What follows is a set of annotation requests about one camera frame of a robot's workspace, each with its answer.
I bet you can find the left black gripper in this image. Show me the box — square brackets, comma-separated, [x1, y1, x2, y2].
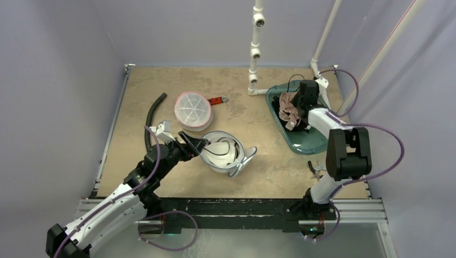
[156, 131, 207, 180]

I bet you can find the pink bra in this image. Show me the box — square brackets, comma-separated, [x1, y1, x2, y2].
[278, 92, 305, 132]

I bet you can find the white bra with black straps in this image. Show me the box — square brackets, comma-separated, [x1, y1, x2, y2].
[202, 137, 239, 168]

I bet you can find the blue-trimmed white mesh laundry bag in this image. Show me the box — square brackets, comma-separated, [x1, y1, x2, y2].
[199, 131, 258, 178]

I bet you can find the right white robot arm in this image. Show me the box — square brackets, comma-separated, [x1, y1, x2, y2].
[291, 80, 372, 219]

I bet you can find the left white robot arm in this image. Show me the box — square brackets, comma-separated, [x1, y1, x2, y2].
[46, 127, 209, 257]

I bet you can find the pink-trimmed white mesh laundry bag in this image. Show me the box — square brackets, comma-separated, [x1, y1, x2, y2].
[174, 91, 213, 132]

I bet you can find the black garment in bin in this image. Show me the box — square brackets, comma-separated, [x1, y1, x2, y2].
[272, 74, 310, 133]

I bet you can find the teal transparent plastic bin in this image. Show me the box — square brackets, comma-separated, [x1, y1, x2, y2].
[266, 80, 346, 155]

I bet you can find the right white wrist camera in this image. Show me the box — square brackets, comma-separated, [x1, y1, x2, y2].
[313, 76, 329, 91]

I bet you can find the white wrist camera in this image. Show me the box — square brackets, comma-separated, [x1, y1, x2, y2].
[313, 76, 329, 91]
[146, 120, 175, 144]

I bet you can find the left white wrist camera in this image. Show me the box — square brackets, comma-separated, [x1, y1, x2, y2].
[146, 120, 175, 144]

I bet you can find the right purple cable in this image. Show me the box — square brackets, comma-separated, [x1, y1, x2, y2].
[318, 68, 406, 204]

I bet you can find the red handled tool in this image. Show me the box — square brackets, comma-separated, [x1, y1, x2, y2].
[207, 96, 228, 105]

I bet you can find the black rubber hose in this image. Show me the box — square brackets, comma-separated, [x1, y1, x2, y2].
[144, 92, 168, 153]

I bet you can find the white PVC pipe frame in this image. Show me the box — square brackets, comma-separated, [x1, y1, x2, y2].
[246, 0, 426, 120]

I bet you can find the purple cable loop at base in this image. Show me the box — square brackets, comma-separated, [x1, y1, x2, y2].
[138, 209, 198, 252]

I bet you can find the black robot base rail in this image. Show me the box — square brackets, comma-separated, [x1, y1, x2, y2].
[145, 194, 338, 234]

